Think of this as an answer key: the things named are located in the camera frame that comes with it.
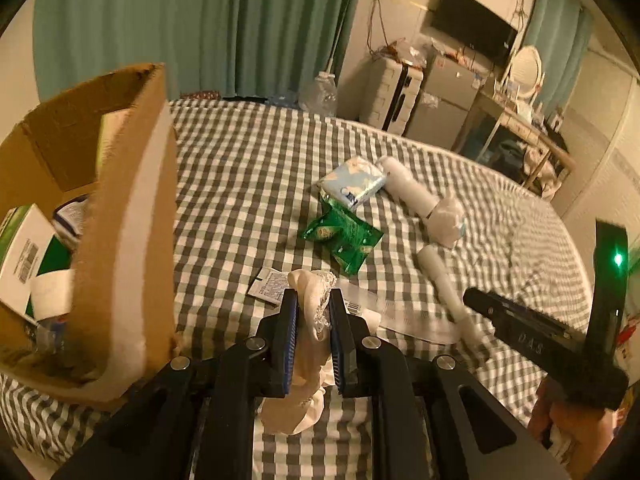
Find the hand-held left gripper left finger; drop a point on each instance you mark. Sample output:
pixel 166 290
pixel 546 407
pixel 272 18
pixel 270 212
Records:
pixel 289 340

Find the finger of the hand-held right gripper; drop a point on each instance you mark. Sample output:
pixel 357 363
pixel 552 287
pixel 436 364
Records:
pixel 520 322

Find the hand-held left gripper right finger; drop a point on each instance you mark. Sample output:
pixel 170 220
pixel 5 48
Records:
pixel 337 340

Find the cream lace cloth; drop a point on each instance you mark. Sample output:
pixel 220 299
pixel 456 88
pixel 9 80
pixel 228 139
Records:
pixel 312 315

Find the brown cardboard box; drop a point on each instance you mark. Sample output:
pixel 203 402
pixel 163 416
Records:
pixel 135 210

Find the person's right hand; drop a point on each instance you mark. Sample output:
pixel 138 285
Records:
pixel 575 430

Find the small white printed sachet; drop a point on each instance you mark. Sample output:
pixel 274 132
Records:
pixel 267 285

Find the white plastic tube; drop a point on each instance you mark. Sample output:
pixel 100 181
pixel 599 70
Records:
pixel 440 275
pixel 407 185

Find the green snack packet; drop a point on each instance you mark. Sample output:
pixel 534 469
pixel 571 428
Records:
pixel 345 235

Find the white bandage roll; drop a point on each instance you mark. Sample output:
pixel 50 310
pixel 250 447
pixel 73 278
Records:
pixel 447 222

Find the light blue tissue pack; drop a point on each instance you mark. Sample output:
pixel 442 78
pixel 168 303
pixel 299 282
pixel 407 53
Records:
pixel 352 180

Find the grey checkered bed sheet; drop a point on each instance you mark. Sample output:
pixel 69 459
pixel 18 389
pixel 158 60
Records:
pixel 240 185

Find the white wardrobe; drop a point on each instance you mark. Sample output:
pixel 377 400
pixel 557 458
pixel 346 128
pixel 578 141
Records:
pixel 610 135

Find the wooden desk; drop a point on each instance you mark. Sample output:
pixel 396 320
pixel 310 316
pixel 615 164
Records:
pixel 530 132

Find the silver mini fridge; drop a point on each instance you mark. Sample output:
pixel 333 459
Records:
pixel 445 100

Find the large clear water bottle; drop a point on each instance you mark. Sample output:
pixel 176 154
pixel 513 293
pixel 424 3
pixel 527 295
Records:
pixel 320 95

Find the white suitcase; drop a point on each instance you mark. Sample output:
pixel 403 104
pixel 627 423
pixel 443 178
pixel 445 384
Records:
pixel 400 95

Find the white framed mirror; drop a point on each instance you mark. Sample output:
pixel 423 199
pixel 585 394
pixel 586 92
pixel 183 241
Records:
pixel 525 67

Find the white green medicine box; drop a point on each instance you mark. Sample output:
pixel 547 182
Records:
pixel 25 250

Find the teal window curtain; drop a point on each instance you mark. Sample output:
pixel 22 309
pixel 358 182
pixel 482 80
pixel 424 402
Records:
pixel 560 25

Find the black television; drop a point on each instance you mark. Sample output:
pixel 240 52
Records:
pixel 470 20

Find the green curtain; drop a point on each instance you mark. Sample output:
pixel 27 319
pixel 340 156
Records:
pixel 200 20

